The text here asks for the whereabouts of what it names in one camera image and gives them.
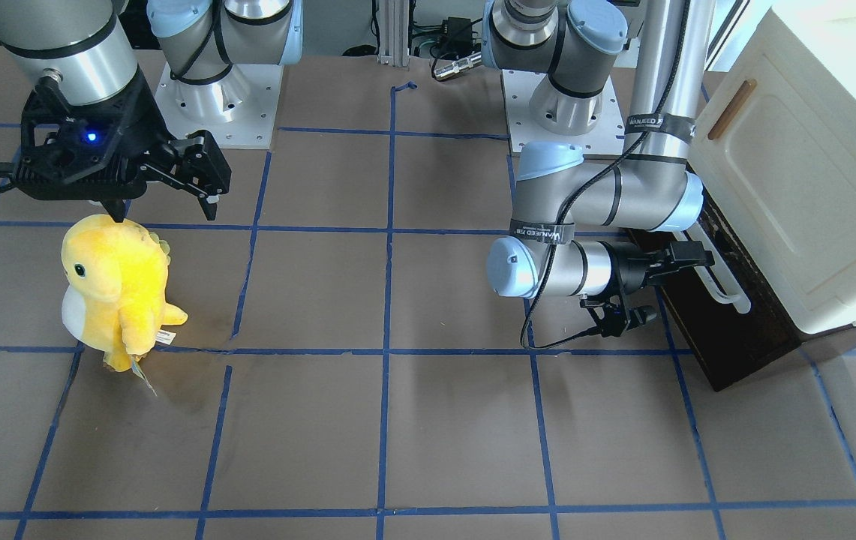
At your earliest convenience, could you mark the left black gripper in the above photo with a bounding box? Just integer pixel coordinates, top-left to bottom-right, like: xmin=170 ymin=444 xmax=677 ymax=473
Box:
xmin=609 ymin=241 xmax=715 ymax=331

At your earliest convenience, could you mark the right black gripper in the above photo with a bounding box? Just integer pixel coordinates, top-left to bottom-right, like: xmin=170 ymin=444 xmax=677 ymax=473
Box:
xmin=19 ymin=71 xmax=232 ymax=223

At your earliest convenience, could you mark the white drawer handle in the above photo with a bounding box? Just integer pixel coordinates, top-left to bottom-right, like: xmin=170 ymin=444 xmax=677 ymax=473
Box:
xmin=672 ymin=224 xmax=752 ymax=314

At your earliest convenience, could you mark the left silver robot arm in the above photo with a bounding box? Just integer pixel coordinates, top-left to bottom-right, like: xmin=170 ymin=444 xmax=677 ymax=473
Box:
xmin=482 ymin=1 xmax=715 ymax=336

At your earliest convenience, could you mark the yellow plush dinosaur toy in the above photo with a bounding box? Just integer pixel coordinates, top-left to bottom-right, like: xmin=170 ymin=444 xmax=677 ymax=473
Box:
xmin=61 ymin=213 xmax=188 ymax=380

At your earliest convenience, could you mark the cream white cabinet box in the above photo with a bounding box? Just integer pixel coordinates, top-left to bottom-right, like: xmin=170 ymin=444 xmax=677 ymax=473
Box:
xmin=689 ymin=1 xmax=856 ymax=334

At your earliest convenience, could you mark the black power adapter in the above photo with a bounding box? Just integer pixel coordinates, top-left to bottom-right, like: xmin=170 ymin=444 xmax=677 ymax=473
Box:
xmin=440 ymin=16 xmax=473 ymax=51

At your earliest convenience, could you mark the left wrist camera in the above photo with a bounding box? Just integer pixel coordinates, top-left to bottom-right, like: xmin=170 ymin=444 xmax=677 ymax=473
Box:
xmin=581 ymin=297 xmax=627 ymax=338

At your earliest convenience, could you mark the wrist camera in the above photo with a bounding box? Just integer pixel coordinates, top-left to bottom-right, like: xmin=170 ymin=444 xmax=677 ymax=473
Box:
xmin=581 ymin=297 xmax=627 ymax=338
xmin=11 ymin=123 xmax=147 ymax=201

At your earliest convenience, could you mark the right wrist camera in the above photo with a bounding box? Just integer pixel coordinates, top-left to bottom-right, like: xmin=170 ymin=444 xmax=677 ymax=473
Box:
xmin=11 ymin=123 xmax=147 ymax=201

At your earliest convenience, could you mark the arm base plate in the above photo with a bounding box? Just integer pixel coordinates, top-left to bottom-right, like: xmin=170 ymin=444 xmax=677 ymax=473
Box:
xmin=155 ymin=64 xmax=284 ymax=149
xmin=502 ymin=70 xmax=624 ymax=160

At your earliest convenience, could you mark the black camera cable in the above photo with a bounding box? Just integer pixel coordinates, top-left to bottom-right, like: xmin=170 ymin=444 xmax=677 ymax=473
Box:
xmin=521 ymin=0 xmax=698 ymax=351

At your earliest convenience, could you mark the small wooden cabinet handle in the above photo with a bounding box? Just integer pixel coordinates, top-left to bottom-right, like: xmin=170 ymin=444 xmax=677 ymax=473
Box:
xmin=707 ymin=78 xmax=758 ymax=141

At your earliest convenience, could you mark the aluminium frame post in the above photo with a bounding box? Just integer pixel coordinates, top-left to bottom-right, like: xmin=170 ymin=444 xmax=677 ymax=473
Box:
xmin=376 ymin=0 xmax=411 ymax=71

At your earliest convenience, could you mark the black cables bundle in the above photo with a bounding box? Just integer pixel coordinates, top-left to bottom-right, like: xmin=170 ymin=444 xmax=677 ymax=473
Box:
xmin=409 ymin=19 xmax=488 ymax=80

